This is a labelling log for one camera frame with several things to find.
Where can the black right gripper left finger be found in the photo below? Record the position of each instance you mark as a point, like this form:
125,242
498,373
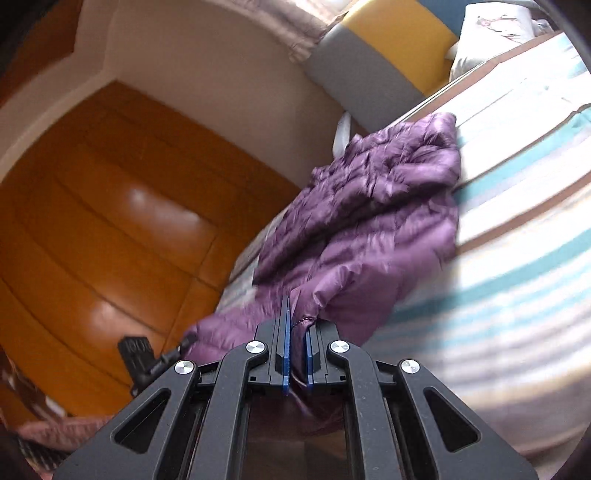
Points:
192,421

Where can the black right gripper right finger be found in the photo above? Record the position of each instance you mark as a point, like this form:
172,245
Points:
401,422

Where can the purple down jacket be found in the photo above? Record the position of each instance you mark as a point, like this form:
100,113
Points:
366,231

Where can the striped bed cover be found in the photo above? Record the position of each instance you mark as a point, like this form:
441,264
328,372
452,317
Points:
506,323

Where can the pink patterned curtain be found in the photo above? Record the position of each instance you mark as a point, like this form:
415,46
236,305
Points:
299,25

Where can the grey yellow blue headboard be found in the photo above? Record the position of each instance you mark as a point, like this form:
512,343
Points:
386,56

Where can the white pillow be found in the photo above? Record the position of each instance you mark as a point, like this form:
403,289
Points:
493,28

